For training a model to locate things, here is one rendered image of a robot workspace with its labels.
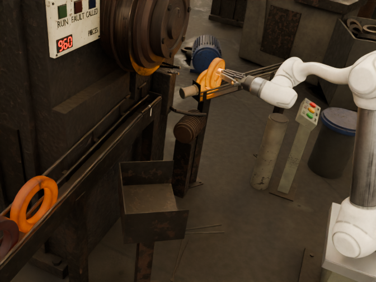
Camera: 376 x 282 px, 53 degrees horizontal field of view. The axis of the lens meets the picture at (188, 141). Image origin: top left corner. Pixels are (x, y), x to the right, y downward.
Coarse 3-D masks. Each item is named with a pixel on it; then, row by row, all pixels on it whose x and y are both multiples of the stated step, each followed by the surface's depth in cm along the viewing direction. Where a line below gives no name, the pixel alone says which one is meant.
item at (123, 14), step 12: (120, 0) 132; (132, 0) 129; (120, 12) 132; (132, 12) 131; (120, 24) 134; (132, 24) 134; (120, 36) 136; (132, 36) 137; (120, 48) 140; (132, 48) 140; (120, 60) 147; (132, 60) 143; (144, 72) 157
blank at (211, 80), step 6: (216, 60) 182; (222, 60) 184; (210, 66) 181; (216, 66) 180; (222, 66) 188; (210, 72) 180; (210, 78) 181; (216, 78) 190; (210, 84) 184; (216, 84) 191
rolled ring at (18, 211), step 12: (36, 180) 115; (48, 180) 119; (24, 192) 111; (48, 192) 124; (12, 204) 111; (24, 204) 111; (48, 204) 125; (12, 216) 111; (24, 216) 113; (36, 216) 123; (24, 228) 115
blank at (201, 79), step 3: (207, 69) 202; (204, 72) 200; (201, 75) 200; (204, 75) 199; (198, 78) 201; (201, 78) 200; (204, 78) 200; (198, 81) 201; (201, 81) 200; (204, 81) 201; (201, 84) 202; (204, 84) 203; (219, 84) 209; (201, 87) 203; (204, 87) 204; (207, 87) 208; (201, 90) 204; (204, 90) 205; (213, 90) 209; (201, 93) 205; (213, 93) 210
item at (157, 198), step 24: (120, 168) 133; (144, 168) 140; (168, 168) 142; (120, 192) 130; (144, 192) 141; (168, 192) 142; (144, 216) 117; (168, 216) 119; (144, 240) 123; (168, 240) 126; (144, 264) 150
